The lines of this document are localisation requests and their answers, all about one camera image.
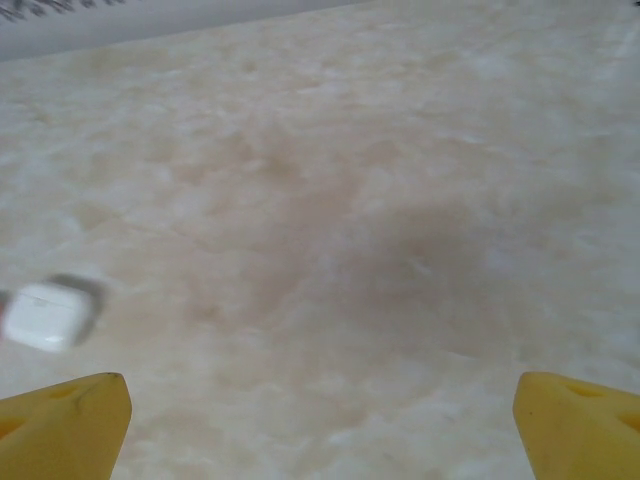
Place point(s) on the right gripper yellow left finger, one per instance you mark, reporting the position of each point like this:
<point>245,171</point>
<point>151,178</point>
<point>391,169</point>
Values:
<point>60,430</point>

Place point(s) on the white earbud charging case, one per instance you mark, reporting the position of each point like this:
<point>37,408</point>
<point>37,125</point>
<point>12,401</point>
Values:
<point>47,317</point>

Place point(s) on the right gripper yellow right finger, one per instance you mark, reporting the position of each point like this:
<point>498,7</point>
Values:
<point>580,430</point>

